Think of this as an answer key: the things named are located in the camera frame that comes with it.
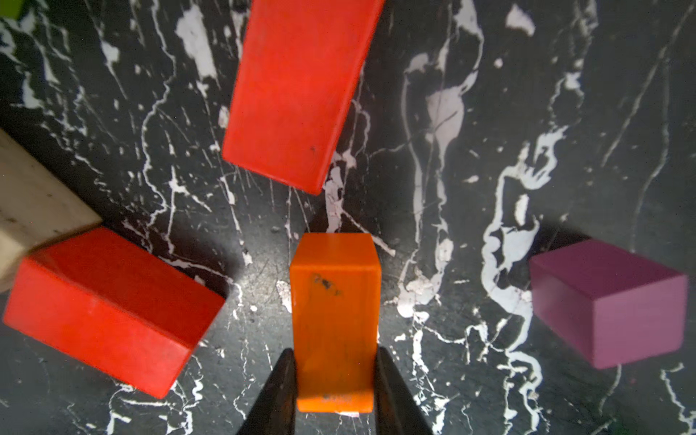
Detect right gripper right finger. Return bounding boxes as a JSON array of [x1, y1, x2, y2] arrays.
[[374, 346, 433, 435]]

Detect orange block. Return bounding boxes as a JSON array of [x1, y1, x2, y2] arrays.
[[289, 233, 382, 413]]

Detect natural wood block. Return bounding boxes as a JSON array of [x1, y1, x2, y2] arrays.
[[1, 132, 103, 293]]

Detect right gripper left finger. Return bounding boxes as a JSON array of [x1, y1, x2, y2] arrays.
[[237, 348, 297, 435]]

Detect purple block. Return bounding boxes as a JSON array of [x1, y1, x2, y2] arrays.
[[529, 239, 688, 369]]

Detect green block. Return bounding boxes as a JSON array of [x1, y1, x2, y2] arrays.
[[0, 0, 24, 20]]

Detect red block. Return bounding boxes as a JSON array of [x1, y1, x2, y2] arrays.
[[3, 227, 226, 399], [222, 0, 384, 195]]

